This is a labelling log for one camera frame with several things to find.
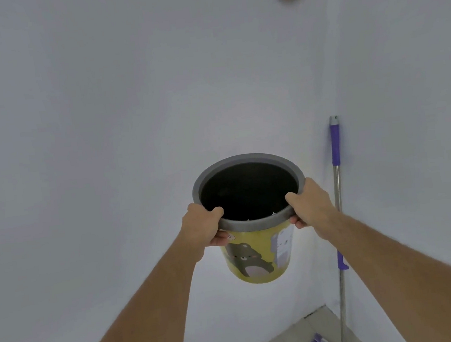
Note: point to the person's right hand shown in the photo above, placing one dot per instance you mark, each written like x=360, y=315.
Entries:
x=313, y=204

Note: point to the person's left hand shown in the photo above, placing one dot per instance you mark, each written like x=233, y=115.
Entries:
x=199, y=226

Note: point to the person's left thumb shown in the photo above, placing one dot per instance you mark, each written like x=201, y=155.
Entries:
x=216, y=215

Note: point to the person's right thumb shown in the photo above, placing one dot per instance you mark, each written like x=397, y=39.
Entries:
x=293, y=204

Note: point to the yellow bear print waste bin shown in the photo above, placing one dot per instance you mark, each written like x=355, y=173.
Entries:
x=251, y=214

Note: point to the person's right forearm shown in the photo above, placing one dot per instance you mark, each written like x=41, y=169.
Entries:
x=405, y=278

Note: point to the person's left forearm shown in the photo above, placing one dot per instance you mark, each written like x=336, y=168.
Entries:
x=144, y=318

